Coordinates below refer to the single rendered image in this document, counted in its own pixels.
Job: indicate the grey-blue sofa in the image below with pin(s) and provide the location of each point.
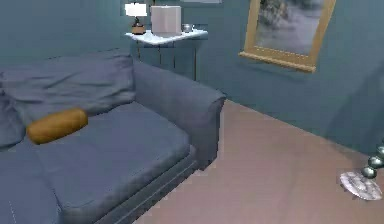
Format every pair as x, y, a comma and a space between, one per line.
133, 140

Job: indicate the white-topped side table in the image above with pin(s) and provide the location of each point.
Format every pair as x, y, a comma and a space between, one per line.
166, 46

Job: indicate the small silver cup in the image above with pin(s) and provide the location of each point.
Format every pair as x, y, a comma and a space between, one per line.
187, 28

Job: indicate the white box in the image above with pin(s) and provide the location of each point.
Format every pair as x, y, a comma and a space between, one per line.
166, 19

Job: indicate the white-shade table lamp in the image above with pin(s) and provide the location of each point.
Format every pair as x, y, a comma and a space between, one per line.
136, 16

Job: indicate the gold-framed picture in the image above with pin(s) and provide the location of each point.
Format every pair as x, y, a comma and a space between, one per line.
286, 30

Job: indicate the brown bolster cushion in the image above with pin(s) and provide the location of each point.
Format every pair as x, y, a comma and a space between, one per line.
56, 125

